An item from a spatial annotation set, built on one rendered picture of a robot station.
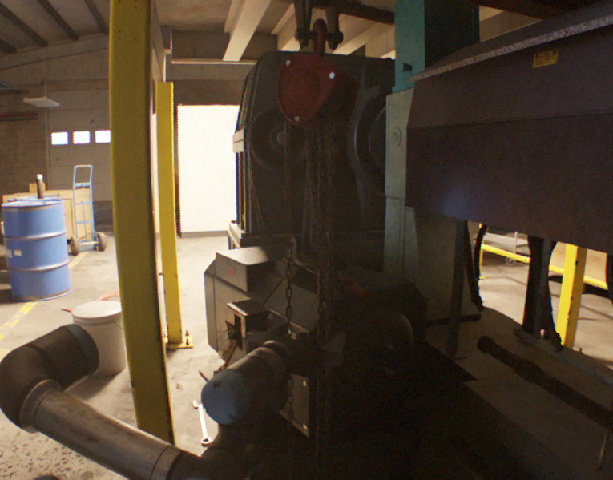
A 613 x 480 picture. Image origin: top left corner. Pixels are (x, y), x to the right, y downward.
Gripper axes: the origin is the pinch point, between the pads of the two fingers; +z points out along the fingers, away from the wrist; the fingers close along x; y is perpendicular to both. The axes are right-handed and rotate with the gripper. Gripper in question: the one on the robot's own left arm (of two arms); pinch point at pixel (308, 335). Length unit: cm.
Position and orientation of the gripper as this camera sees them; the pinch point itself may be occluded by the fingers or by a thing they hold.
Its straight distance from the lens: 93.3
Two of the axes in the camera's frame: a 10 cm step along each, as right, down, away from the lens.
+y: 0.0, -9.8, -1.8
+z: 4.5, -1.6, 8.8
